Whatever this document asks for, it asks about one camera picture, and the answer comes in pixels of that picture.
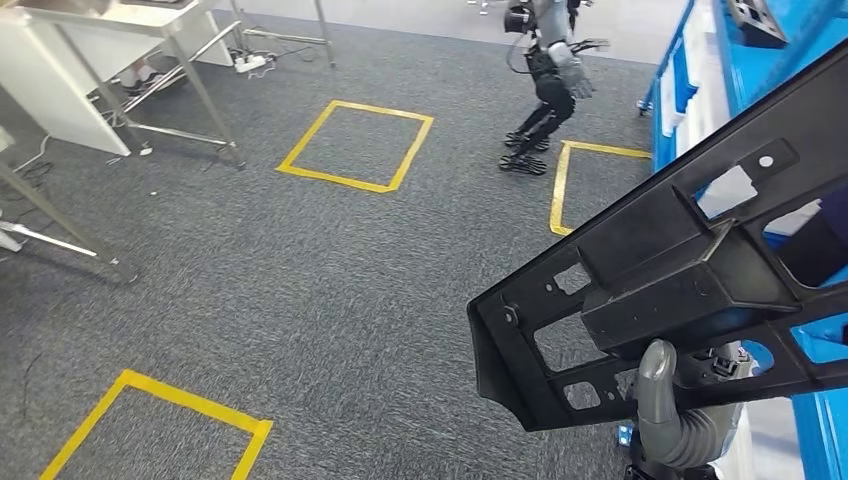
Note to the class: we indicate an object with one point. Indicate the black and grey humanoid robot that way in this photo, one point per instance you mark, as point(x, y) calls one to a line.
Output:
point(553, 99)

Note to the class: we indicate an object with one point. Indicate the black and white sneaker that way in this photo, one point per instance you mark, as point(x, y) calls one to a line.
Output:
point(142, 78)

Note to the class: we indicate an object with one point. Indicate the blue metal shelf board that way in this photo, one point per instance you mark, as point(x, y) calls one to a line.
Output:
point(811, 26)

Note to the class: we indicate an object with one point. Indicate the black plastic bracket part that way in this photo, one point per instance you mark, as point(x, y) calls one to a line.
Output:
point(662, 278)
point(758, 23)

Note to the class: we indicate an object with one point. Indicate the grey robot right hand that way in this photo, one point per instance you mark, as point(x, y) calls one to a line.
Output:
point(676, 430)

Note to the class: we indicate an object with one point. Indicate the blue steel shelving rack frame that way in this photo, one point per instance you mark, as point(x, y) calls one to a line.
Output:
point(821, 411)

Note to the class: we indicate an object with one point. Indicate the white power strip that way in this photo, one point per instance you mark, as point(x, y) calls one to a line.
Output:
point(250, 63)

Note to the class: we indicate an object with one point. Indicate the blue plastic crate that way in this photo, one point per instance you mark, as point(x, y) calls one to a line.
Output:
point(682, 73)

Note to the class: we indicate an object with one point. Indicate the white panel desk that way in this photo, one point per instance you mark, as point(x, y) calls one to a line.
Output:
point(60, 93)

